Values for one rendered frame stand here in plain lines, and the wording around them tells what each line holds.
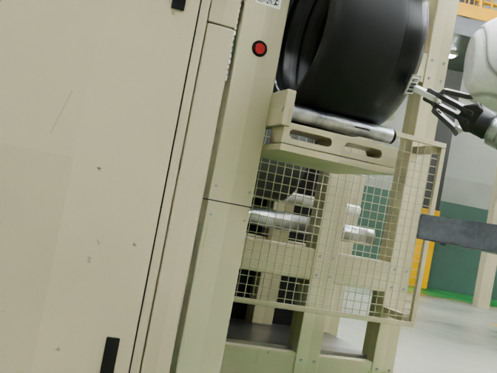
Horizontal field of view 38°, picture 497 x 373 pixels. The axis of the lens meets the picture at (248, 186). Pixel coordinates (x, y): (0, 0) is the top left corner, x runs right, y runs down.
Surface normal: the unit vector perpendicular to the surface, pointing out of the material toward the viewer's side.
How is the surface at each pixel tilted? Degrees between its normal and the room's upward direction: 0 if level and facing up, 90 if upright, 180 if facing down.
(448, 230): 90
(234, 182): 90
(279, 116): 90
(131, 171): 90
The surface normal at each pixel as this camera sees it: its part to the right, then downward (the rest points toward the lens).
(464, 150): 0.12, -0.02
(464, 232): -0.78, -0.17
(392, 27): 0.34, 0.03
